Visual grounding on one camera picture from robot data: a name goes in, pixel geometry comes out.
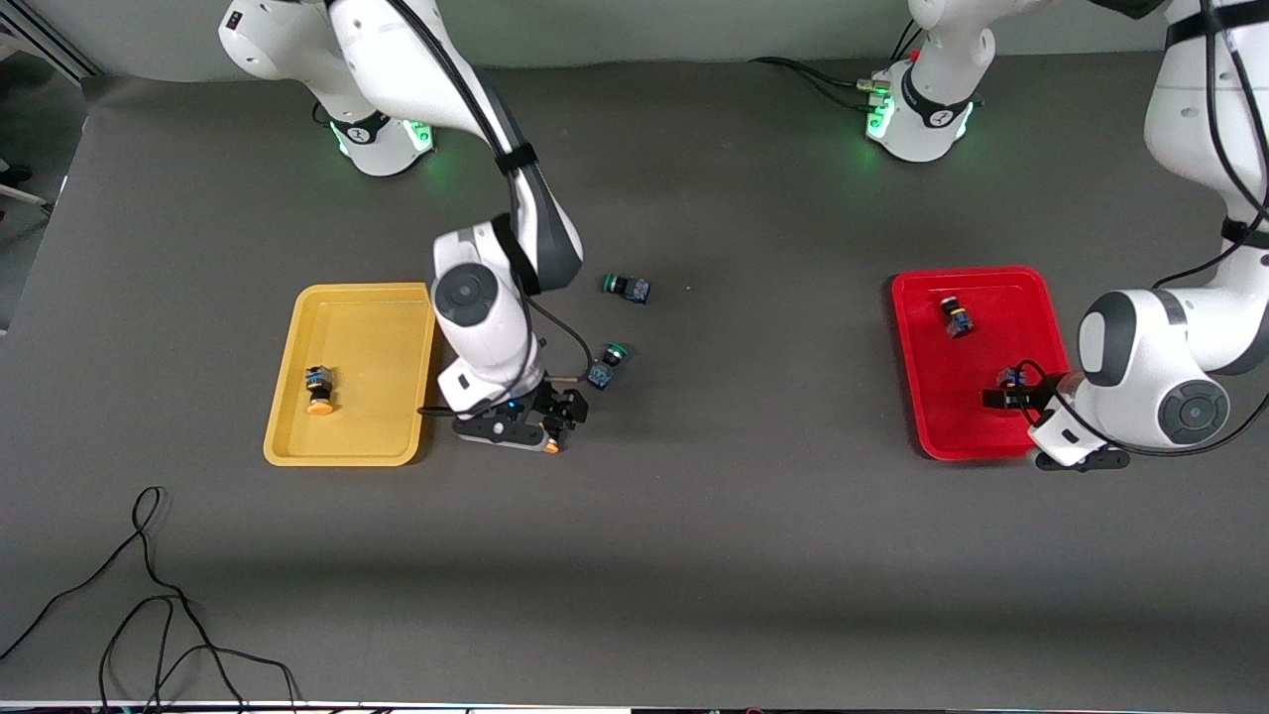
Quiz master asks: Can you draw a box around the thin black loose cable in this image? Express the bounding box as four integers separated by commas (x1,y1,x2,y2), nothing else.
0,486,298,714

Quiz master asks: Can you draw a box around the yellow plastic tray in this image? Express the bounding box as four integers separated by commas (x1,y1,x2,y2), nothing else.
263,283,439,467

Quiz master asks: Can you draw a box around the black and white floor stand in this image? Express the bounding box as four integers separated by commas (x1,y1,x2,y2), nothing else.
0,164,51,211

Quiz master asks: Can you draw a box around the black right arm wrist cable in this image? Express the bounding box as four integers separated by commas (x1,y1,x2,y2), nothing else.
392,0,601,417

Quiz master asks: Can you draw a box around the aluminium frame rail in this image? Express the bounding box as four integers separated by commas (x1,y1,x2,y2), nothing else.
0,0,100,80

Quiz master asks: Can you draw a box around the black left arm base cable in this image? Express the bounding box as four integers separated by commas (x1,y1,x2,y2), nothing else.
749,20,928,112

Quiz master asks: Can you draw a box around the red plastic tray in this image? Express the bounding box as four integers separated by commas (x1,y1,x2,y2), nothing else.
890,266,1082,462

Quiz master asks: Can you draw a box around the black left arm wrist cable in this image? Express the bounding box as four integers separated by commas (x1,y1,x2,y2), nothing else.
1021,0,1269,459

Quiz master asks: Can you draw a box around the dark grey table mat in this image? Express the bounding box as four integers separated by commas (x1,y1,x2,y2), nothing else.
0,45,1269,710

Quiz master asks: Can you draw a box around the black arm wrist cable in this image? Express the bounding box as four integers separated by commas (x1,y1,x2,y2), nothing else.
392,0,601,417
1021,0,1269,459

